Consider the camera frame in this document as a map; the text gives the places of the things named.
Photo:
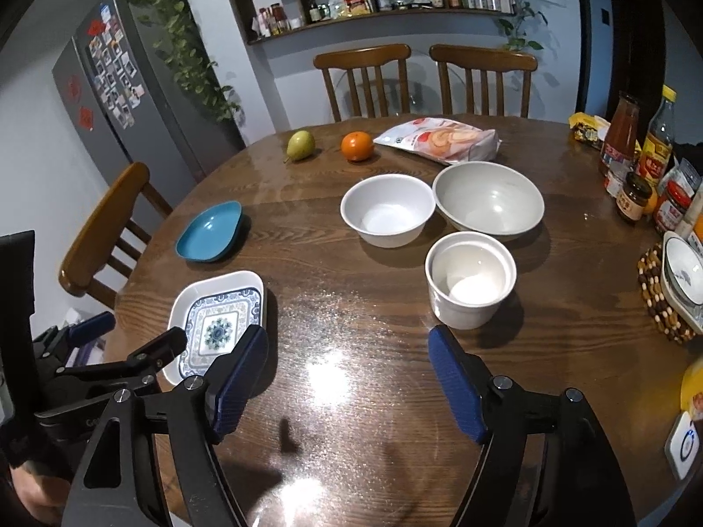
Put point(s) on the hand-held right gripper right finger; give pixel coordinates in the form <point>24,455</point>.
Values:
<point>456,384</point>

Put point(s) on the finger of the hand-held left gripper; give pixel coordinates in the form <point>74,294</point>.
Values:
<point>159,346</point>
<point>90,326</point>

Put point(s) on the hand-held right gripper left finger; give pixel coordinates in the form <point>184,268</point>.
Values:
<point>241,379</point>

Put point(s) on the blue patterned square plate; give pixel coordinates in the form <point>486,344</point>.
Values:
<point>208,307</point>

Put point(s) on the blue dish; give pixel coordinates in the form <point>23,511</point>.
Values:
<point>206,233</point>

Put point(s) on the large grey bowl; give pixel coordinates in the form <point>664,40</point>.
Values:
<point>489,197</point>

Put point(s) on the person's left hand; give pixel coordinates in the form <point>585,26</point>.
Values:
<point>35,497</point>

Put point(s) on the white deep ceramic pot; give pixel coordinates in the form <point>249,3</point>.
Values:
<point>467,302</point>

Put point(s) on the wooden chair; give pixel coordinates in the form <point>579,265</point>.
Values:
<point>360,57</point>
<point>483,60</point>
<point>104,214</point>

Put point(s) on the beaded wooden trivet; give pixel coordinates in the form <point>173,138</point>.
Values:
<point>653,291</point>

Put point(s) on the green pear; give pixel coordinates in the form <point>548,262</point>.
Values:
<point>299,145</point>

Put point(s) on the grey refrigerator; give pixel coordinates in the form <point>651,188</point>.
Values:
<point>154,93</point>

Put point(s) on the bag of bread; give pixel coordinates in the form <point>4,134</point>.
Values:
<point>439,140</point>

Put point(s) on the white bowl with blue print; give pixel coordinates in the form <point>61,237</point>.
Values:
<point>684,269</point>

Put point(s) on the cluster of photo magnets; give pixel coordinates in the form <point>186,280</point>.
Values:
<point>118,71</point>

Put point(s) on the dark sauce jar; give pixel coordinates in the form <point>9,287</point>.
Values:
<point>634,200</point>

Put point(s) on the orange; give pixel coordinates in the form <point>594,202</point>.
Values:
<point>357,146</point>

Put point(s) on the red sauce jar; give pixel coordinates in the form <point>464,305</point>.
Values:
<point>673,208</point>

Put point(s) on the yellow snack packet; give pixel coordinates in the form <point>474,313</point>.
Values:
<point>587,129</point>

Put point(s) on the hanging green vine plant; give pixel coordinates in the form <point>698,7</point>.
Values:
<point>181,44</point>

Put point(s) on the red sauce bottle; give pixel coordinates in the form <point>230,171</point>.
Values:
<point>620,132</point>

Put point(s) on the yellow label oil bottle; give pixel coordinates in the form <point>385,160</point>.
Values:
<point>656,148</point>

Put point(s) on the small green vine plant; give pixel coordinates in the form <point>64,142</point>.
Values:
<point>519,27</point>

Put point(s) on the row of jars and bottles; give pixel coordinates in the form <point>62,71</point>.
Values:
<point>384,3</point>

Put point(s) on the dark door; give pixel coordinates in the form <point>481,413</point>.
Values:
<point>637,38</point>

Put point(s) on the wooden wall shelf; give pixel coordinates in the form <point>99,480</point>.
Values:
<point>340,22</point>

